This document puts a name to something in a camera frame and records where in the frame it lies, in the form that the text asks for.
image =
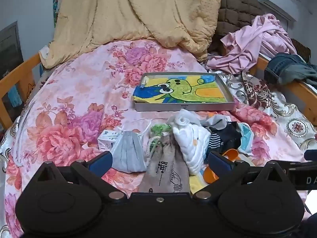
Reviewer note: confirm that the pink cloth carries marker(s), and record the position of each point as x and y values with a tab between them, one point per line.
247	44

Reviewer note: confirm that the grey sock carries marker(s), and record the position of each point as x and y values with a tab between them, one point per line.
215	121

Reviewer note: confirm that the yellow cloth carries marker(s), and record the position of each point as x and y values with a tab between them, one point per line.
197	182

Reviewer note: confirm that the yellow quilt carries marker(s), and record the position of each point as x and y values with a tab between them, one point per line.
123	12

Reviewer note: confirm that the framed wall picture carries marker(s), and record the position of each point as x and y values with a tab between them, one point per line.
10	49

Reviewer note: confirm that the pink floral bedsheet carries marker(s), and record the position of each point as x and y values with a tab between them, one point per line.
74	91

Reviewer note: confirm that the orange plastic cup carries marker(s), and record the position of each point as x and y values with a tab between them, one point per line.
210	174

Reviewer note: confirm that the green mesh bag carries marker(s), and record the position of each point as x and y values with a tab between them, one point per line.
159	129

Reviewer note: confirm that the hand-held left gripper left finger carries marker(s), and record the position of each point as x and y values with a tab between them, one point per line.
100	164

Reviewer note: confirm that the white pad with blue print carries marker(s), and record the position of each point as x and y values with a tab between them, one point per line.
246	138

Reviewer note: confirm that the blue jeans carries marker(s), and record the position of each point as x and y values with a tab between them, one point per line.
279	67

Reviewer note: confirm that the small white box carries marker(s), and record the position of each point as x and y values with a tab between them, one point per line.
106	141

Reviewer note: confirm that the teal wall poster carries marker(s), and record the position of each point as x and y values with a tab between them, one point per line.
56	7

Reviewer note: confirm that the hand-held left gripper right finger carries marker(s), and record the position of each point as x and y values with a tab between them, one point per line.
219	164

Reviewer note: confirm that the white quilted cloth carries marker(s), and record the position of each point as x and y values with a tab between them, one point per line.
188	143

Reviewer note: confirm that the grey tray box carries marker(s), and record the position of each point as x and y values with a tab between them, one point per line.
185	107

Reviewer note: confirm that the brown quilted blanket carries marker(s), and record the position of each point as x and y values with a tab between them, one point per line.
237	7

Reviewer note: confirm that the grey face mask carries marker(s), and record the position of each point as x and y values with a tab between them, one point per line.
128	153

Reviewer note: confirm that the black striped sock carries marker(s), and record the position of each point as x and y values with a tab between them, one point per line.
227	133

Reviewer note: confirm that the white gauze roll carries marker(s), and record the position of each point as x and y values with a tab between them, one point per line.
183	119

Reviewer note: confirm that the dinosaur print towel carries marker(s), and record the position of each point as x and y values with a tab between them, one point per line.
183	89

